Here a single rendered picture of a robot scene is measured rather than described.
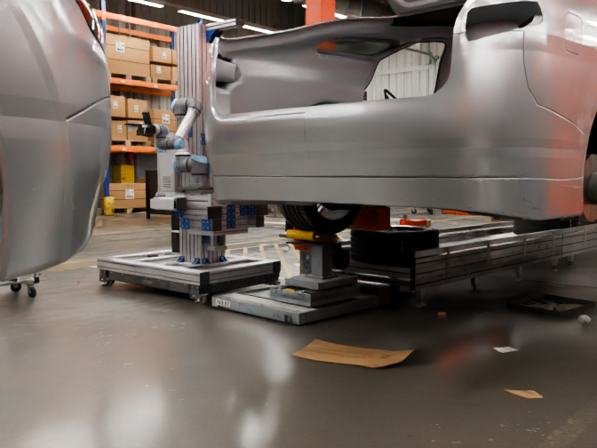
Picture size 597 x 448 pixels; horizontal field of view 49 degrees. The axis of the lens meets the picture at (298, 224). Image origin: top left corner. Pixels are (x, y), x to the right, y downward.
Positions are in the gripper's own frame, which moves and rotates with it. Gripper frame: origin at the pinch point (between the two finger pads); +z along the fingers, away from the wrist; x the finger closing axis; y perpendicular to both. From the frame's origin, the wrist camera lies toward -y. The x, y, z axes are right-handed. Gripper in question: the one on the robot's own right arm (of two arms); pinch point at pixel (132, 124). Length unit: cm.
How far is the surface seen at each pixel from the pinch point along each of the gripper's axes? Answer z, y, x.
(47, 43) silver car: 260, -19, -198
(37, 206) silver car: 262, 9, -201
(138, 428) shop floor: 161, 104, -150
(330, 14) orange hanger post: -113, -96, -80
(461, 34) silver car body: 100, -51, -230
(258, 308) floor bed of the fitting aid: -17, 105, -99
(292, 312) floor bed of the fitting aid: -8, 99, -127
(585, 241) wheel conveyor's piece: -381, 65, -271
